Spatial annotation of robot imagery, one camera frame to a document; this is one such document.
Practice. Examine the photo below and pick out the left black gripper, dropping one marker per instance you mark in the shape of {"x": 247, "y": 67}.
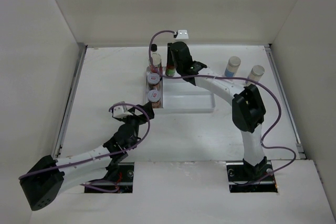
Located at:
{"x": 147, "y": 107}

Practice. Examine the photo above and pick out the white shaker blue label left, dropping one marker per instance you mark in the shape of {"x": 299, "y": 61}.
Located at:
{"x": 232, "y": 66}

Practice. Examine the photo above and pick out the spice jar dark contents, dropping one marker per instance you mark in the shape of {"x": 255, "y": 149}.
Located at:
{"x": 153, "y": 80}

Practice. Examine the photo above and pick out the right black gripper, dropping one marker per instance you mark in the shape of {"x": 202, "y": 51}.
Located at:
{"x": 169, "y": 55}

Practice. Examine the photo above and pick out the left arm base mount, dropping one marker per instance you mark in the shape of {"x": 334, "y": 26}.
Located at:
{"x": 118, "y": 180}

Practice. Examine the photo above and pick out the dark sauce bottle black cap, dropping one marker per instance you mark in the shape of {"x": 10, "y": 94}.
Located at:
{"x": 155, "y": 63}

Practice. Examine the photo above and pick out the green bottle yellow cap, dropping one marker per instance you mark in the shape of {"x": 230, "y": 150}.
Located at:
{"x": 170, "y": 70}

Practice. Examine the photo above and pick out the spice jar orange contents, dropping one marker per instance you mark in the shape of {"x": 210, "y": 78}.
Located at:
{"x": 154, "y": 97}

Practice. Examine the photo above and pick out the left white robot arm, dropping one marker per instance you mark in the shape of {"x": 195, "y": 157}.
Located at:
{"x": 50, "y": 177}

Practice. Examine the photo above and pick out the white shaker blue label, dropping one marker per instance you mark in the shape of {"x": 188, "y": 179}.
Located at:
{"x": 256, "y": 73}
{"x": 232, "y": 66}

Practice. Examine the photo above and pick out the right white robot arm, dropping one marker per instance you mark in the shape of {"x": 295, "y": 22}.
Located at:
{"x": 248, "y": 109}

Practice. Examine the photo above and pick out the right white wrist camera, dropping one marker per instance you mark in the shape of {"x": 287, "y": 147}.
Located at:
{"x": 182, "y": 35}

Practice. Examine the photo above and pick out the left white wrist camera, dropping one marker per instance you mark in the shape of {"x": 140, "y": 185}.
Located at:
{"x": 119, "y": 108}

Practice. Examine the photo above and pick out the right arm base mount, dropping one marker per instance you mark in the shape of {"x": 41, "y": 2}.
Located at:
{"x": 241, "y": 182}

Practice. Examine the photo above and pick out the white shaker blue label right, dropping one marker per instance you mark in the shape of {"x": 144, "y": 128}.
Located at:
{"x": 256, "y": 73}

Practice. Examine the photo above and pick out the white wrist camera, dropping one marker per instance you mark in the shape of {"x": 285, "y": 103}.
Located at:
{"x": 182, "y": 35}
{"x": 119, "y": 108}

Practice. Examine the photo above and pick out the white divided organizer tray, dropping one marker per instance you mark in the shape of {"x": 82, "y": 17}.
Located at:
{"x": 179, "y": 96}

